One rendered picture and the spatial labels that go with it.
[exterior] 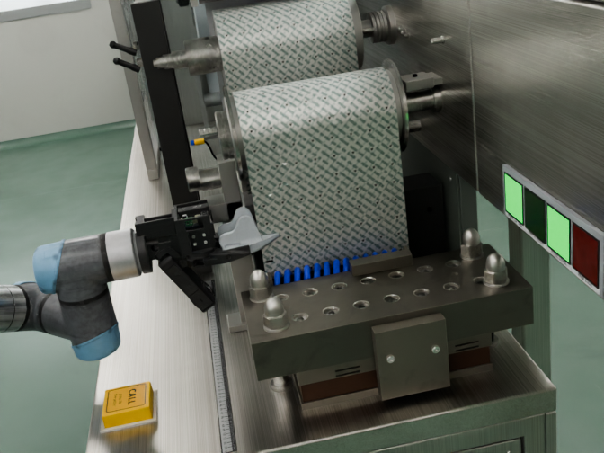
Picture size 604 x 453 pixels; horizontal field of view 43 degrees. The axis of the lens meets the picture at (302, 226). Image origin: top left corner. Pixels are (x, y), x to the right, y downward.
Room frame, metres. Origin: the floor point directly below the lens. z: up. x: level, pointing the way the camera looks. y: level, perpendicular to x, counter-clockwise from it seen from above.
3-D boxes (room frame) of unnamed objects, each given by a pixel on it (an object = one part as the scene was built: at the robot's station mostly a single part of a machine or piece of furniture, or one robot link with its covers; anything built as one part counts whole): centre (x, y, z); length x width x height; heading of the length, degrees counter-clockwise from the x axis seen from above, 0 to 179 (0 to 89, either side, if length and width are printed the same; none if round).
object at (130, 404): (0.97, 0.30, 0.91); 0.07 x 0.07 x 0.02; 6
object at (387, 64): (1.19, -0.17, 1.25); 0.15 x 0.01 x 0.15; 6
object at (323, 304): (1.00, -0.10, 1.00); 0.40 x 0.16 x 0.06; 96
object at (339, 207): (1.11, -0.05, 1.11); 0.23 x 0.01 x 0.18; 96
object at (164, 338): (2.10, 0.15, 0.88); 2.52 x 0.66 x 0.04; 6
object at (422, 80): (1.19, -0.22, 1.28); 0.06 x 0.05 x 0.02; 96
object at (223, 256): (1.07, 0.13, 1.09); 0.09 x 0.05 x 0.02; 95
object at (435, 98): (1.19, -0.21, 1.25); 0.07 x 0.04 x 0.04; 96
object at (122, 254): (1.08, 0.27, 1.11); 0.08 x 0.05 x 0.08; 6
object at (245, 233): (1.08, 0.08, 1.11); 0.09 x 0.03 x 0.06; 95
